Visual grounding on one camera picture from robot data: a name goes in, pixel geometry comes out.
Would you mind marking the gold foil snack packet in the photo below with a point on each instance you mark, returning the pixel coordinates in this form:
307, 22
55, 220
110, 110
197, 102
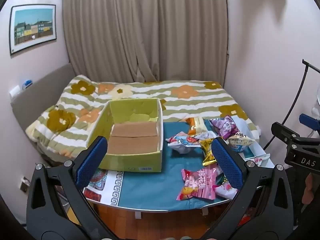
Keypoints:
208, 155

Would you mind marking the orange cream snack packet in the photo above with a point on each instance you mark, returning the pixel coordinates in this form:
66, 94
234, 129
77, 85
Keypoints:
198, 125

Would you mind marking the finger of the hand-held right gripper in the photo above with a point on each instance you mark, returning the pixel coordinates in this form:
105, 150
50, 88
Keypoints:
283, 130

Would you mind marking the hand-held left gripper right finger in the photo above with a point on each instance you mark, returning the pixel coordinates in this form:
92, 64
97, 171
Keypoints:
226, 162

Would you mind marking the person's right hand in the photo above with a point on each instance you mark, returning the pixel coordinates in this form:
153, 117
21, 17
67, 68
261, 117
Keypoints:
307, 188

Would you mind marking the white wall switch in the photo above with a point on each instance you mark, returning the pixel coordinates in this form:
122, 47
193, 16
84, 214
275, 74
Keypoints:
14, 91

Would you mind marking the round metal rimmed table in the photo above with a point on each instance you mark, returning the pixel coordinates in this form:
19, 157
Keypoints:
150, 208

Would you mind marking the white pink green snack packet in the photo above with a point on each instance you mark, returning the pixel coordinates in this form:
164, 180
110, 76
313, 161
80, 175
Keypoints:
225, 193

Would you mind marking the white red print snack packet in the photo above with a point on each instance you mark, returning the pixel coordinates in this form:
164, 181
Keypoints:
260, 160

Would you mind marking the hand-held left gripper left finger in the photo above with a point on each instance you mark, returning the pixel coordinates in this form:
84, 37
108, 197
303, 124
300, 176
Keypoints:
91, 160

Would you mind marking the purple snack packet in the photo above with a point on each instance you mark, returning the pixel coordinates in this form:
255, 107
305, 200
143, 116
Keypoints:
226, 127

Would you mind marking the grey bed headboard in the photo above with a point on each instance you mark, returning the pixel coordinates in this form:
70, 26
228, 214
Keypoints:
37, 100

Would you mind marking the blue clamp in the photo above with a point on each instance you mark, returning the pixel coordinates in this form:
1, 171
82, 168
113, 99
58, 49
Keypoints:
308, 121

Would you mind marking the floral striped blanket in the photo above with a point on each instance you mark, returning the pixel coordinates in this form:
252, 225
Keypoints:
200, 97

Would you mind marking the white yellow blue snack packet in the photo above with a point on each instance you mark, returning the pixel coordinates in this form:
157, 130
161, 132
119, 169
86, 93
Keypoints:
241, 141

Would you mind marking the blue patterned tablecloth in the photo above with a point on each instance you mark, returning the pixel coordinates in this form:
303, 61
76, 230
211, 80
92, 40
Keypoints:
150, 187

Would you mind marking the blue white small device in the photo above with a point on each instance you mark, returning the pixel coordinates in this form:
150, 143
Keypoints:
27, 84

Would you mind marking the wall socket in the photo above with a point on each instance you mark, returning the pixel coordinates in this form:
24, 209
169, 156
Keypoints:
25, 185

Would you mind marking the light blue white snack packet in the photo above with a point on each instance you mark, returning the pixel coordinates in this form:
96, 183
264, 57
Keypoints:
182, 142

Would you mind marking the framed houses picture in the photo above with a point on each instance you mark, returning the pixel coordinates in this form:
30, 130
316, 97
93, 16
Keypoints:
32, 27

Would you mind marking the beige curtain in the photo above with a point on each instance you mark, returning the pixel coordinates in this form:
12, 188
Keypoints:
125, 30

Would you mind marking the green cardboard box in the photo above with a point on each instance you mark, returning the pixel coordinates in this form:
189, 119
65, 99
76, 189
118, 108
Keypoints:
135, 160

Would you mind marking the black lamp stand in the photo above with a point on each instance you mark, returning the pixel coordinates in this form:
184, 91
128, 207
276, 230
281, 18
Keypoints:
298, 92

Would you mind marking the pink marshmallow packet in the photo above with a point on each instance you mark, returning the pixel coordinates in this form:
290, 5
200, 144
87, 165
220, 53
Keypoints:
197, 183

